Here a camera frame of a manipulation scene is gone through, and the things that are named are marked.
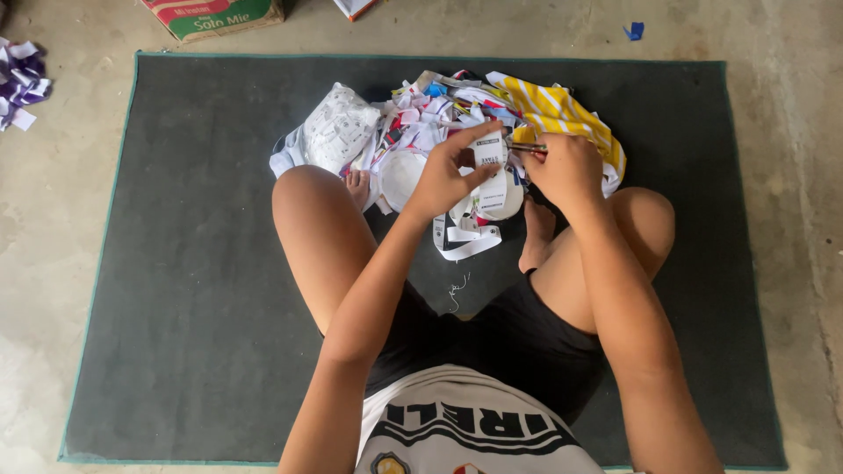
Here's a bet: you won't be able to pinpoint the person's left hand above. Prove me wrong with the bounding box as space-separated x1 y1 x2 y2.
408 121 505 222

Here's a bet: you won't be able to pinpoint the person's right hand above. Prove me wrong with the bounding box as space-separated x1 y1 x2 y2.
522 132 607 213

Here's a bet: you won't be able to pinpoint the white printed label strip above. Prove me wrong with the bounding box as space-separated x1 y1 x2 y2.
470 129 512 218

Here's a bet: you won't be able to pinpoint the white label roll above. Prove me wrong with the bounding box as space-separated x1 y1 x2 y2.
450 176 526 223
378 149 429 213

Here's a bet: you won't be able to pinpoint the yellow white striped cloth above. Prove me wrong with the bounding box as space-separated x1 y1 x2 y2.
486 71 628 197

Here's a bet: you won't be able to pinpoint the person's bare foot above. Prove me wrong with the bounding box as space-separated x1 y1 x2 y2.
344 169 374 213
518 194 558 275

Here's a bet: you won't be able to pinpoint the black white ribbon strip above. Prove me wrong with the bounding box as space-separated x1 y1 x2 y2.
432 213 503 262

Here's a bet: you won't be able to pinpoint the heap of cut fabric labels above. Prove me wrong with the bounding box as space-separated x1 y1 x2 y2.
342 69 528 218

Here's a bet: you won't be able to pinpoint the person's right leg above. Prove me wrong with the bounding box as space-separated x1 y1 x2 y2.
529 187 677 335

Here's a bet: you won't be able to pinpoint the person's leg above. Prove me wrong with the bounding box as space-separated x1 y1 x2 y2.
529 187 677 335
271 164 396 338

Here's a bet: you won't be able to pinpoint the loose white thread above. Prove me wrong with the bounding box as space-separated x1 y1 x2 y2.
448 272 472 314

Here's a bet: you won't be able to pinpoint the person's black shorts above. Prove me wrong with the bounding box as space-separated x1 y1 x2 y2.
364 269 608 425

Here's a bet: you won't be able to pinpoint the white printed plastic bag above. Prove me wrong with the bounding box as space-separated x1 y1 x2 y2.
298 82 383 177

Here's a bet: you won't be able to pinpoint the person's left leg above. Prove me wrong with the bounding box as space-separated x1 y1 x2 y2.
271 164 396 338

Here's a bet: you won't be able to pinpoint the white orange box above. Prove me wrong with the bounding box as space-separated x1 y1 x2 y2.
332 0 379 22

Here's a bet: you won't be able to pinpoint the person's white black shirt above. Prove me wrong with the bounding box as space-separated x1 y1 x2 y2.
354 364 608 474

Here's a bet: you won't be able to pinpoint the dark grey floor mat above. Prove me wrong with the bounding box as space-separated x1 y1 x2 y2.
57 51 789 472

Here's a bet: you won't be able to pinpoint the green red cardboard carton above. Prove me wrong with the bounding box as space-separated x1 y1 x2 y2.
140 0 287 44

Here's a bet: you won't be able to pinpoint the heap of purple white scraps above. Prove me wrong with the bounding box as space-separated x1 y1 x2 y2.
0 36 54 133

